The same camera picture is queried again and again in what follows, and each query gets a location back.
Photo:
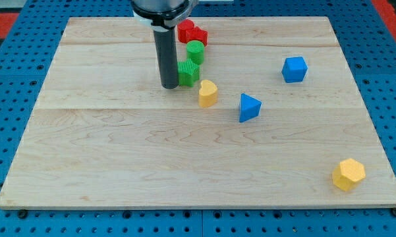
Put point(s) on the yellow heart block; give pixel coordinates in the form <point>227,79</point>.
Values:
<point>207,94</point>

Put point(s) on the green star block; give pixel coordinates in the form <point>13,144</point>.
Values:
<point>188,72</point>

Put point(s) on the yellow hexagon block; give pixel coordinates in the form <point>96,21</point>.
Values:
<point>348,174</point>

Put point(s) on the green cylinder block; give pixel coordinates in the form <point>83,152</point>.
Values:
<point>195,51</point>

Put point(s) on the red cylinder block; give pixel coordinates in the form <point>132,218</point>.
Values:
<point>182,28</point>

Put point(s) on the red star block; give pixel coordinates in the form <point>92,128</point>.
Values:
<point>197,34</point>

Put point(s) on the wooden board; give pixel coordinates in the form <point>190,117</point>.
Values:
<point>104,134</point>

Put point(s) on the blue triangle block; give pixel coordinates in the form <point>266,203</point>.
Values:
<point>249,107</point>

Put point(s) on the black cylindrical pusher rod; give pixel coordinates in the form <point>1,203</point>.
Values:
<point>167,58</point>

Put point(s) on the blue cube block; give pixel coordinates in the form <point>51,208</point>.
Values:
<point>294,69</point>

